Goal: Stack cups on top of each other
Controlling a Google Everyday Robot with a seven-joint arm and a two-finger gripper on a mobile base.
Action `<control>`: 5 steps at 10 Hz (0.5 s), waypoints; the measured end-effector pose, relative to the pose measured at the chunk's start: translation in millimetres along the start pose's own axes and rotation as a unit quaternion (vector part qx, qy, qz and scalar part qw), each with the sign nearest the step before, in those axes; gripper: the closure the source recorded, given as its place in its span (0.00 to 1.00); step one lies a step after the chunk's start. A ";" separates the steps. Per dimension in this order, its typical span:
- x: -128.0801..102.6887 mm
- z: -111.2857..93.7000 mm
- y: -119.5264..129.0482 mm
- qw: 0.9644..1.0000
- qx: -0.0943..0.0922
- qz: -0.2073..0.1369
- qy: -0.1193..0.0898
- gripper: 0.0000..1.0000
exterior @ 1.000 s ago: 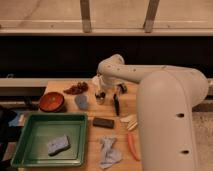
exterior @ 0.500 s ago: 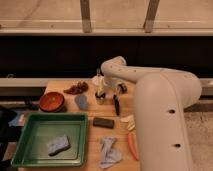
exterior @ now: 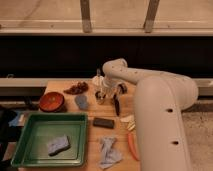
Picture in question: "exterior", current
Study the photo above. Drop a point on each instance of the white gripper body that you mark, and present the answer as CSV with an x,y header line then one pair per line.
x,y
109,86

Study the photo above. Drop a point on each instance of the small metal cup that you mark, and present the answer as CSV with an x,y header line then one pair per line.
x,y
100,97

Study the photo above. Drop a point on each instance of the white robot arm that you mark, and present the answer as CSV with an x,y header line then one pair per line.
x,y
159,99

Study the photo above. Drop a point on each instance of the blue plastic cup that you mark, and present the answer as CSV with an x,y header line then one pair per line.
x,y
81,101

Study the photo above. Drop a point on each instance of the black rectangular block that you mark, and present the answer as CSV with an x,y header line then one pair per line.
x,y
105,123

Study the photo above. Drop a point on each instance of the yellow banana peel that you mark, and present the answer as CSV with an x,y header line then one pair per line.
x,y
129,120

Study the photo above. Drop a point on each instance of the orange carrot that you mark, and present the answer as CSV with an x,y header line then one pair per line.
x,y
131,145

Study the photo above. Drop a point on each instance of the red wooden bowl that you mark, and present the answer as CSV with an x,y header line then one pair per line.
x,y
51,102

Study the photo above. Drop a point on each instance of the crumpled blue cloth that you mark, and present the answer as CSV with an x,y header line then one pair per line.
x,y
109,155

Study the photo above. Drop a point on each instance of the blue sponge in tray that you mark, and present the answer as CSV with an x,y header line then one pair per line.
x,y
58,145

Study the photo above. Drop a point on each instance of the green plastic tray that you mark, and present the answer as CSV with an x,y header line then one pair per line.
x,y
42,128

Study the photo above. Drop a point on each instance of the black handled kitchen tool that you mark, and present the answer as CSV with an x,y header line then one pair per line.
x,y
120,89

